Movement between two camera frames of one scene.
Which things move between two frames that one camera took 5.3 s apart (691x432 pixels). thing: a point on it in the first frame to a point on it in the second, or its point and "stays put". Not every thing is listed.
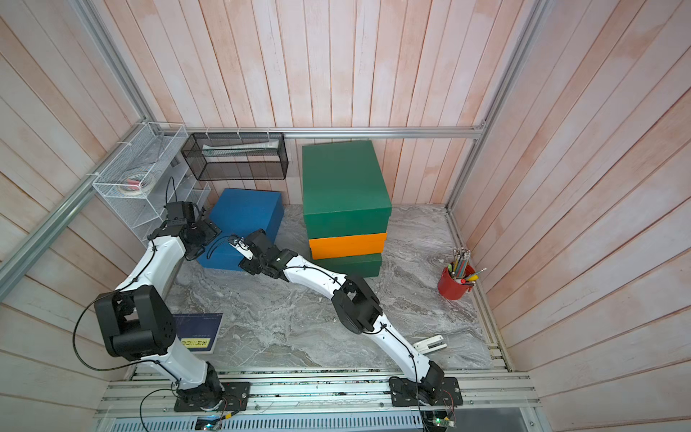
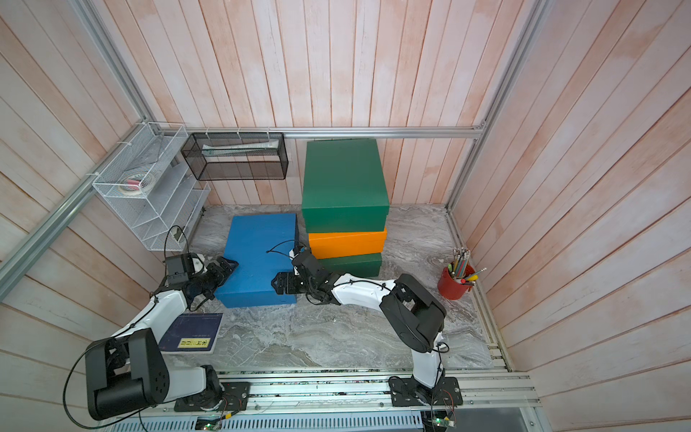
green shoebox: x=360 y=265 stays put
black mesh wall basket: x=237 y=156 stays put
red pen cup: x=449 y=288 stays put
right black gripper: x=248 y=267 to x=282 y=278
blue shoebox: x=240 y=212 to x=261 y=245
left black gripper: x=210 y=230 to x=220 y=275
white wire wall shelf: x=144 y=176 stays put
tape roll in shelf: x=137 y=184 stays put
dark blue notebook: x=198 y=331 stays put
